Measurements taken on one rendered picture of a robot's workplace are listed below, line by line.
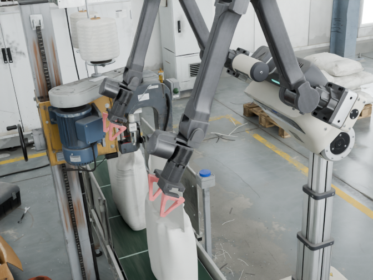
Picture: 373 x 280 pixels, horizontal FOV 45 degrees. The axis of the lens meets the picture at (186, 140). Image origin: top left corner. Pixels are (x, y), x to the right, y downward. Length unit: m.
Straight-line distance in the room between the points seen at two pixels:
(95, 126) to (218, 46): 0.85
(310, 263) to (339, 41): 6.09
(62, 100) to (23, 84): 3.01
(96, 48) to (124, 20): 3.07
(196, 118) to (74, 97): 0.78
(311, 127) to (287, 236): 1.81
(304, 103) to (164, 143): 0.43
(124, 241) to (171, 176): 1.48
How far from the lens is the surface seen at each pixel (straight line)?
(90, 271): 2.65
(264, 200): 3.75
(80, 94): 1.90
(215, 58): 1.21
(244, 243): 3.27
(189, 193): 2.75
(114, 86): 1.78
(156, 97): 2.22
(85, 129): 1.88
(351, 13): 7.69
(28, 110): 4.98
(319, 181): 1.99
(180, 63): 6.00
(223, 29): 1.21
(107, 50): 1.89
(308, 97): 1.37
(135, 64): 1.77
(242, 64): 1.63
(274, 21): 1.28
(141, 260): 2.57
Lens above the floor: 1.97
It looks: 24 degrees down
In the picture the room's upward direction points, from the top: 3 degrees counter-clockwise
